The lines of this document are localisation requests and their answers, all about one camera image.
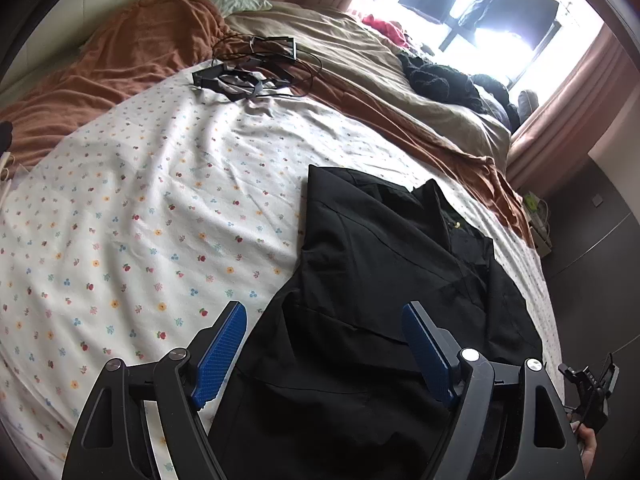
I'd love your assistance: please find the black jacket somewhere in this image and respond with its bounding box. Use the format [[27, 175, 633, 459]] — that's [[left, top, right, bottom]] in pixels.
[[207, 164, 545, 480]]

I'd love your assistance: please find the grey cushion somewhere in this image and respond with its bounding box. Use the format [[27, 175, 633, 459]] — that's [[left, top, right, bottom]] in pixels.
[[517, 89, 542, 124]]

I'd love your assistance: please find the red cloth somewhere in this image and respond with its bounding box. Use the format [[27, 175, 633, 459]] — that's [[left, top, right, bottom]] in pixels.
[[360, 12, 412, 50]]

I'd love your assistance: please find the white nightstand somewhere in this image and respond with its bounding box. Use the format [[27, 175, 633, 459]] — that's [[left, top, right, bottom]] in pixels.
[[522, 192, 556, 257]]

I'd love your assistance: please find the orange-brown blanket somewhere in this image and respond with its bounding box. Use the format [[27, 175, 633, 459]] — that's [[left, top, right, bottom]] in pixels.
[[0, 0, 533, 246]]

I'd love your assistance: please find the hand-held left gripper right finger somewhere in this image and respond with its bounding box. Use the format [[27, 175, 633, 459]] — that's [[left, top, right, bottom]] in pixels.
[[401, 301, 586, 480]]

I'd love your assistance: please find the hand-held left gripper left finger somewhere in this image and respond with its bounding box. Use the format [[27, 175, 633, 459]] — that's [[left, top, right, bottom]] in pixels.
[[61, 300, 249, 480]]

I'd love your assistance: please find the pink curtain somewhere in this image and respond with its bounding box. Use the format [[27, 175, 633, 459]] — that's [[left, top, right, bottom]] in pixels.
[[505, 25, 640, 196]]

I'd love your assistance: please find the dark clothes heap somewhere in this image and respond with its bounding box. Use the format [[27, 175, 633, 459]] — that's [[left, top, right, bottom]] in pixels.
[[470, 74, 521, 133]]

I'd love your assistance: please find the floral white bed sheet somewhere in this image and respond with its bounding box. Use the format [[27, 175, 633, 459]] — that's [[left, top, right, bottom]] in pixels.
[[0, 87, 556, 480]]

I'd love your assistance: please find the black cable bundle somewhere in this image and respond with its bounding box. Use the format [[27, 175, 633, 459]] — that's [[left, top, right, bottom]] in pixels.
[[212, 32, 323, 100]]

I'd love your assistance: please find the person's right hand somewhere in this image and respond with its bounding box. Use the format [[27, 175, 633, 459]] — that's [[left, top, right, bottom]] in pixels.
[[571, 421, 599, 480]]

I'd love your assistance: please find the beige duvet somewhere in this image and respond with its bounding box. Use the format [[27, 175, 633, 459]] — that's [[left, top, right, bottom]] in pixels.
[[225, 0, 511, 161]]

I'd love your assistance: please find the black knit garment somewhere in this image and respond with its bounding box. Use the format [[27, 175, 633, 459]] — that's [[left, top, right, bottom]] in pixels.
[[397, 50, 482, 111]]

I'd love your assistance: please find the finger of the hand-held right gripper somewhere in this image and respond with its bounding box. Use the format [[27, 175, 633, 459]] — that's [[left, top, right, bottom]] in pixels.
[[558, 363, 591, 392]]

